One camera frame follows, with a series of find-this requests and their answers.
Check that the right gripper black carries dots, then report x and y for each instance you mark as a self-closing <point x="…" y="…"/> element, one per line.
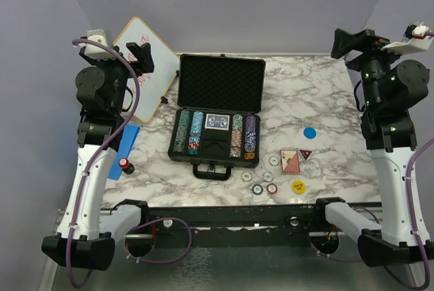
<point x="346" y="42"/>

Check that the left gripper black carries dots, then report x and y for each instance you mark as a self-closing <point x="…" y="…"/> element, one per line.
<point x="142" y="54"/>

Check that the blue round dealer button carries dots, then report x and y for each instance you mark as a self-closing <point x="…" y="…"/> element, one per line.
<point x="309" y="132"/>

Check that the black poker set case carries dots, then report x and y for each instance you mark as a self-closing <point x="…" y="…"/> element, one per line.
<point x="223" y="86"/>

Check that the all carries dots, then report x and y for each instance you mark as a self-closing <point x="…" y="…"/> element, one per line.
<point x="306" y="154"/>

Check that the red playing card deck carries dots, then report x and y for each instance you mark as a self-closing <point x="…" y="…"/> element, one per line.
<point x="290" y="163"/>

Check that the yellow big blind button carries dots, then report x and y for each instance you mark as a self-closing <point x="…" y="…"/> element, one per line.
<point x="298" y="187"/>

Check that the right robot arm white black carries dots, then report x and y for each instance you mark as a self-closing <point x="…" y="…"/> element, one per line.
<point x="392" y="84"/>

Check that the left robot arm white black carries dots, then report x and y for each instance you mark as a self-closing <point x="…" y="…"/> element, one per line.
<point x="85" y="239"/>

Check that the blue flat sheet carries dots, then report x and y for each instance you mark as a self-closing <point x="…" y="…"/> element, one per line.
<point x="130" y="133"/>

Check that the blue playing card deck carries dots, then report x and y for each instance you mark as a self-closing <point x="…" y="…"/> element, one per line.
<point x="217" y="122"/>

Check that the red black marker cap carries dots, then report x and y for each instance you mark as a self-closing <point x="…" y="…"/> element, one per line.
<point x="126" y="166"/>

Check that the green red chip stack row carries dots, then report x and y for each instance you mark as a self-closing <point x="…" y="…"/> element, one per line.
<point x="236" y="136"/>

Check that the purple blue chip stack row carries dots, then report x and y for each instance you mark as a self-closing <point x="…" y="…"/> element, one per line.
<point x="250" y="138"/>

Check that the green white poker chip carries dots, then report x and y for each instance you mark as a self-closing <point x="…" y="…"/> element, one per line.
<point x="268" y="176"/>

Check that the red poker chip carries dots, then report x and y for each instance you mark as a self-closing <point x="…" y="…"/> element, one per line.
<point x="272" y="188"/>

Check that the whiteboard with yellow frame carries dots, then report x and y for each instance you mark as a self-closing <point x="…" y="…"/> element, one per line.
<point x="156" y="75"/>

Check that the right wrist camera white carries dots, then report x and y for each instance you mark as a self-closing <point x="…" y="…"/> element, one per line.
<point x="418" y="37"/>

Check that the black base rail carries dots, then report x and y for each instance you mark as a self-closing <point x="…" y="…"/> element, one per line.
<point x="232" y="226"/>

